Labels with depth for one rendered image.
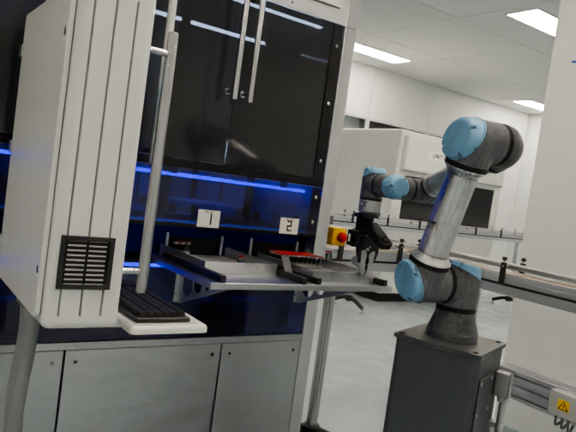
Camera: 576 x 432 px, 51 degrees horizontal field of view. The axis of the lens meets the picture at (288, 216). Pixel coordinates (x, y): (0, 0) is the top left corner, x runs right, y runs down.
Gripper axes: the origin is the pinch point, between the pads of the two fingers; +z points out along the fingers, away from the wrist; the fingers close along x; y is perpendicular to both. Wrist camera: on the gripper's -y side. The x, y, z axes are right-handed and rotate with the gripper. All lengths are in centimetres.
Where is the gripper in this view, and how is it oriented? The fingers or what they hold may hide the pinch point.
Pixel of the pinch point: (364, 273)
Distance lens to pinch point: 205.1
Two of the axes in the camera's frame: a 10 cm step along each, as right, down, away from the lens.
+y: -5.7, -1.2, 8.1
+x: -8.1, -0.8, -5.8
